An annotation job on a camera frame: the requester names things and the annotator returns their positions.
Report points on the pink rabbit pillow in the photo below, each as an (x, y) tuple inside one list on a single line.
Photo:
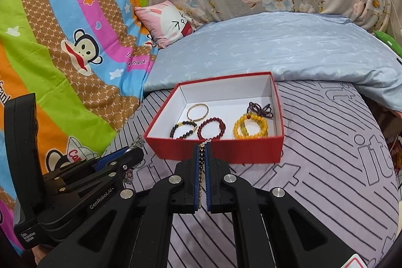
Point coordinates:
[(169, 23)]

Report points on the colourful monkey printed blanket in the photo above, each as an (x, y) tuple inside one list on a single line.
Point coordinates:
[(62, 4)]

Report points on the light blue duvet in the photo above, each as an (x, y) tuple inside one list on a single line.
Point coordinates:
[(267, 48)]

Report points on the silver wrist watch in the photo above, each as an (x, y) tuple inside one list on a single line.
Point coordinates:
[(138, 142)]

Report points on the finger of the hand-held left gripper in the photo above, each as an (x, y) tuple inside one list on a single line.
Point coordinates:
[(103, 177), (110, 158)]

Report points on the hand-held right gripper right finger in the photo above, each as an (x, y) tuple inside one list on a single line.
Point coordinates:
[(219, 186)]

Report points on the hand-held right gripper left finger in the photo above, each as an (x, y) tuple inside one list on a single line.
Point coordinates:
[(191, 186)]

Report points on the red cardboard box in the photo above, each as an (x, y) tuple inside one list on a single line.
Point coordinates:
[(245, 151)]

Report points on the green object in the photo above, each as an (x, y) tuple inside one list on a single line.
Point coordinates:
[(389, 42)]

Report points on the gold bangle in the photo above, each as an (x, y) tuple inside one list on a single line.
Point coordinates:
[(188, 112)]

